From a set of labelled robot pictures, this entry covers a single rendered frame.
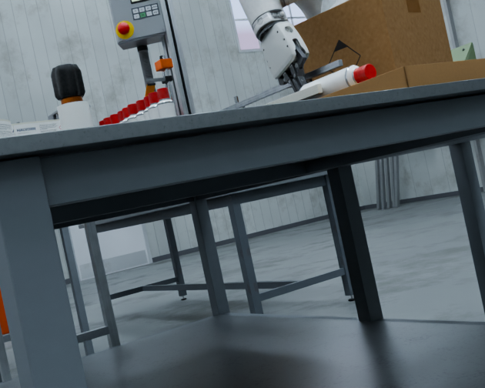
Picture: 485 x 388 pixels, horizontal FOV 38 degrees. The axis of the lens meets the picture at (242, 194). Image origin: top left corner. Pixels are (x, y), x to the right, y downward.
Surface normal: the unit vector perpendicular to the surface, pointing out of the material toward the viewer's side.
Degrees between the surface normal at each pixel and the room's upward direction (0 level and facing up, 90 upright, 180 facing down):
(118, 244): 90
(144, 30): 90
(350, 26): 90
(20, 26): 90
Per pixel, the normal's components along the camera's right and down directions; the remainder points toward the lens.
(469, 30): -0.81, 0.17
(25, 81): 0.55, -0.12
